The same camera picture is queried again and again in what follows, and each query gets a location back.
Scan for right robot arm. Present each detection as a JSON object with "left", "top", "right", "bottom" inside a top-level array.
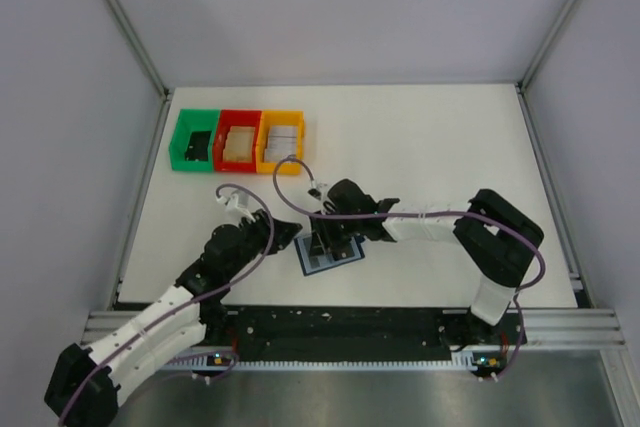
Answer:
[{"left": 308, "top": 179, "right": 544, "bottom": 348}]

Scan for silver cards stack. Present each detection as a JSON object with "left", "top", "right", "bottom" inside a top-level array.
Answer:
[{"left": 264, "top": 125, "right": 299, "bottom": 162}]

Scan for blue card holder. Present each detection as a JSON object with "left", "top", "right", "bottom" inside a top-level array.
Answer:
[{"left": 294, "top": 234, "right": 365, "bottom": 277}]

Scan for black cards stack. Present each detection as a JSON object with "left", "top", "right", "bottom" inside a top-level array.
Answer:
[{"left": 184, "top": 131, "right": 211, "bottom": 162}]

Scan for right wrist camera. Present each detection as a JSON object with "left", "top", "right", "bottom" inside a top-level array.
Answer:
[{"left": 308, "top": 180, "right": 329, "bottom": 202}]

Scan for aluminium front rail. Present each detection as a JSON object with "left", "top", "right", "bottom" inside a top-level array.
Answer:
[{"left": 80, "top": 308, "right": 626, "bottom": 350}]

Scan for yellow plastic bin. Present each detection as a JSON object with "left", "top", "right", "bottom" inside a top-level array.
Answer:
[{"left": 255, "top": 110, "right": 305, "bottom": 174}]

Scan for red plastic bin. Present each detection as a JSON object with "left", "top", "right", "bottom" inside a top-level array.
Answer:
[{"left": 212, "top": 109, "right": 262, "bottom": 173}]

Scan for left aluminium frame post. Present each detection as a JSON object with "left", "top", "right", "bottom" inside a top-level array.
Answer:
[{"left": 74, "top": 0, "right": 172, "bottom": 98}]

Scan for beige cards stack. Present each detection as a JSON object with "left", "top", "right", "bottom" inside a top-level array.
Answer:
[{"left": 222, "top": 126, "right": 255, "bottom": 163}]

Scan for right aluminium frame post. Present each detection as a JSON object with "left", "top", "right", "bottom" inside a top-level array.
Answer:
[{"left": 517, "top": 0, "right": 614, "bottom": 91}]

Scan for aluminium frame post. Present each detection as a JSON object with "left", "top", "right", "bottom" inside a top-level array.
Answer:
[
  {"left": 517, "top": 0, "right": 614, "bottom": 91},
  {"left": 74, "top": 0, "right": 172, "bottom": 98}
]

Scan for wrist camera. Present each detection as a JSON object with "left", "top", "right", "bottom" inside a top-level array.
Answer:
[
  {"left": 308, "top": 180, "right": 329, "bottom": 202},
  {"left": 216, "top": 190, "right": 249, "bottom": 215}
]

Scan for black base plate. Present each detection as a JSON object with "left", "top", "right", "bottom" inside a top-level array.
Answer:
[{"left": 202, "top": 305, "right": 521, "bottom": 362}]

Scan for grey cable duct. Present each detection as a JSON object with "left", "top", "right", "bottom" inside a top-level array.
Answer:
[{"left": 164, "top": 349, "right": 506, "bottom": 372}]

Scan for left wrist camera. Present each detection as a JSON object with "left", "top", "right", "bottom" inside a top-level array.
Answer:
[{"left": 216, "top": 190, "right": 249, "bottom": 215}]

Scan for green plastic bin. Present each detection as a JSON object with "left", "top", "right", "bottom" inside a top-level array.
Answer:
[{"left": 169, "top": 109, "right": 221, "bottom": 173}]

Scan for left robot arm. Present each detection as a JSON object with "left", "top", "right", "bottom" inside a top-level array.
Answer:
[{"left": 44, "top": 209, "right": 302, "bottom": 426}]

